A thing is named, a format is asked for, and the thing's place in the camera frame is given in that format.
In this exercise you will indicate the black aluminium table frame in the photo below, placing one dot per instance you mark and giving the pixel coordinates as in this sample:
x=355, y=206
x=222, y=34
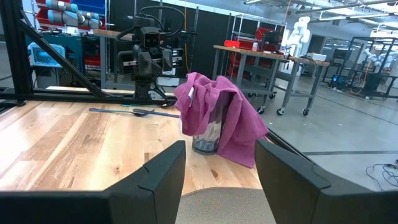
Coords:
x=12, y=62

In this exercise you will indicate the black workcell frame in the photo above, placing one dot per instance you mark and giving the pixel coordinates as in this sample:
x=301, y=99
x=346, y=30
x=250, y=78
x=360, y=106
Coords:
x=371, y=82

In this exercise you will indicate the clear faceted glass tumbler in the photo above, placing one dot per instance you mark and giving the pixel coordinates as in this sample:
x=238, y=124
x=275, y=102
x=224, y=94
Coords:
x=206, y=137

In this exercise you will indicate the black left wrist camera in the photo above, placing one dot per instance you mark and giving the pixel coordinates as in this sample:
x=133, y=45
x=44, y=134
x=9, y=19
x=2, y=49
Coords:
x=150, y=37

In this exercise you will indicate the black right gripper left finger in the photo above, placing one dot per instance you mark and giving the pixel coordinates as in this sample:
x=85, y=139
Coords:
x=140, y=199

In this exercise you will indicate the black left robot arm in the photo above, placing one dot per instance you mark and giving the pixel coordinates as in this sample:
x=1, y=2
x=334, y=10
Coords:
x=143, y=90

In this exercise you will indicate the red and blue bin shelf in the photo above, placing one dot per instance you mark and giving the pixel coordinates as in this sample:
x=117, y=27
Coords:
x=90, y=6

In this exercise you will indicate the light blue bench instrument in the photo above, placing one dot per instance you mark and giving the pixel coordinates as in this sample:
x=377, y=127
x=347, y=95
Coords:
x=43, y=57

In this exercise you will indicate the iridescent blue fork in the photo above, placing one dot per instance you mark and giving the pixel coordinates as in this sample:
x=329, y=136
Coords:
x=109, y=110

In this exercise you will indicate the red bins on workbench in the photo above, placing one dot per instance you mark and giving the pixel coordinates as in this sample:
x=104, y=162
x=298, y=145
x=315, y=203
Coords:
x=231, y=44

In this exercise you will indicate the round beige woven placemat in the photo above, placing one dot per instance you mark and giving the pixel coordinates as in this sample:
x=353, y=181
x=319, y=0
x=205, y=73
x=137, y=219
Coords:
x=224, y=208

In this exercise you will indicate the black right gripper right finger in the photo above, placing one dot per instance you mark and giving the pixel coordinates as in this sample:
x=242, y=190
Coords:
x=295, y=193

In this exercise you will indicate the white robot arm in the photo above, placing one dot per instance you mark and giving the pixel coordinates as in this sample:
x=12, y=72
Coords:
x=300, y=34

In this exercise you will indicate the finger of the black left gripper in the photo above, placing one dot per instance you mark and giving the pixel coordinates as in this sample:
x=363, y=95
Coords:
x=167, y=60
x=144, y=65

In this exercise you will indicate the grey wooden top workbench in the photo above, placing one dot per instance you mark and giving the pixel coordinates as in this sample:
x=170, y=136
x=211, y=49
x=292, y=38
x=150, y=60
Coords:
x=105, y=33

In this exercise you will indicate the purple cloth napkin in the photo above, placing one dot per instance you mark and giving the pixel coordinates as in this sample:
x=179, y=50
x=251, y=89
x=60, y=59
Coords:
x=199, y=102

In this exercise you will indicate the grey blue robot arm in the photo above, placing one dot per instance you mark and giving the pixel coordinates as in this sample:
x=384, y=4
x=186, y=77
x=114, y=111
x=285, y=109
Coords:
x=62, y=17

